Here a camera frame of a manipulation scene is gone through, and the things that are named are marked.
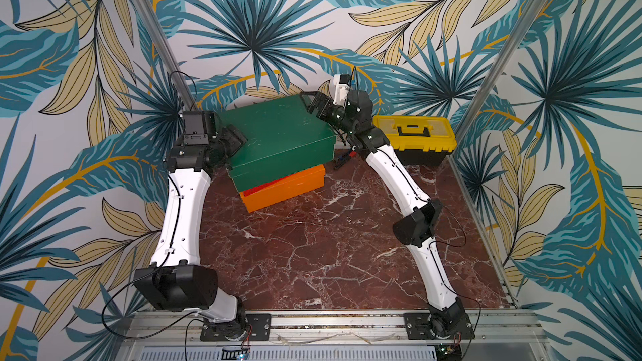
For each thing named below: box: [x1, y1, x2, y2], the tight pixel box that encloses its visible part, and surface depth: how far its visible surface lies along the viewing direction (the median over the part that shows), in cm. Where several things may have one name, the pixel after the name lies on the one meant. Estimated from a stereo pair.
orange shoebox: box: [239, 163, 326, 214], surface depth 97 cm
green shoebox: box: [217, 93, 337, 193], surface depth 75 cm
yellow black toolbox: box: [372, 115, 458, 167], surface depth 106 cm
